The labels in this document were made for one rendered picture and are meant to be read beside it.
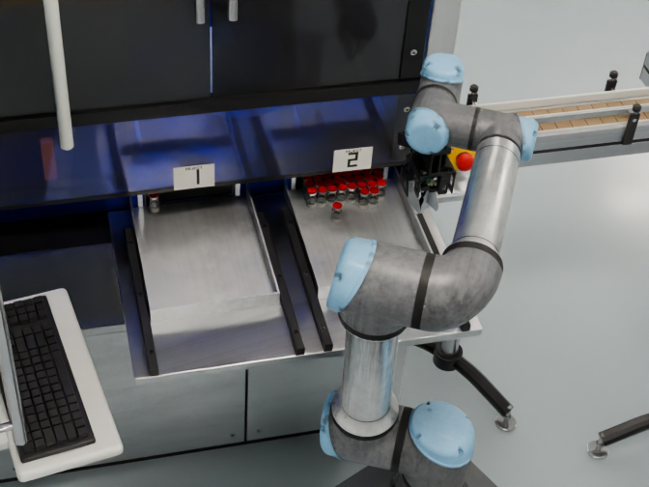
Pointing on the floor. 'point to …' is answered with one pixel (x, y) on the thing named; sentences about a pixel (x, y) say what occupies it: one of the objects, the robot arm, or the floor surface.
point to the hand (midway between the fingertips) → (418, 205)
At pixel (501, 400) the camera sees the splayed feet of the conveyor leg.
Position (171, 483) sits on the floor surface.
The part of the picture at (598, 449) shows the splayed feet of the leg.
